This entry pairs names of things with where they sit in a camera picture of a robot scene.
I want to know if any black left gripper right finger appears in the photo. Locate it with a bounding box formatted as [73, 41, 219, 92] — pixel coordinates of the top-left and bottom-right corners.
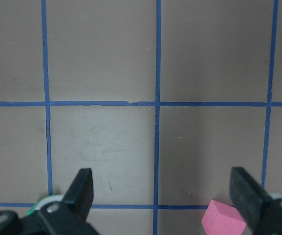
[230, 167, 282, 235]

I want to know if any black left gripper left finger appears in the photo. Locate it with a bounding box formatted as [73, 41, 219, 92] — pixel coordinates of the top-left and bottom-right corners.
[37, 168, 98, 235]

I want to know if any green foam cube near left base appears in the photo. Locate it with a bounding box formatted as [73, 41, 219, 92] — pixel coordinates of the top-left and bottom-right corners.
[26, 194, 55, 216]

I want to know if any pink foam cube centre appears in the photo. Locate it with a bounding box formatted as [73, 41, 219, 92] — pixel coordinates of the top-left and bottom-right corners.
[201, 200, 246, 235]

